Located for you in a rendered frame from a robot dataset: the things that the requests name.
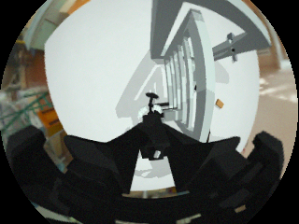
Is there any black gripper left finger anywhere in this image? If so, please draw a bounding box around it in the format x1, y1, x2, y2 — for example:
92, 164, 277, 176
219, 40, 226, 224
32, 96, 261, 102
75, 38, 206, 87
64, 122, 142, 195

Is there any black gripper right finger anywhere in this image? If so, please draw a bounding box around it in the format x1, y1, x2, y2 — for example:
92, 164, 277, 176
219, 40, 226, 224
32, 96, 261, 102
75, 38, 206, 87
164, 123, 240, 193

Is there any tan rectangular block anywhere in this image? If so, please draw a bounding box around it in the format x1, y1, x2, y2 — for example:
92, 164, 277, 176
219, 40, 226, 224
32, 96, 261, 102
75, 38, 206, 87
216, 98, 224, 109

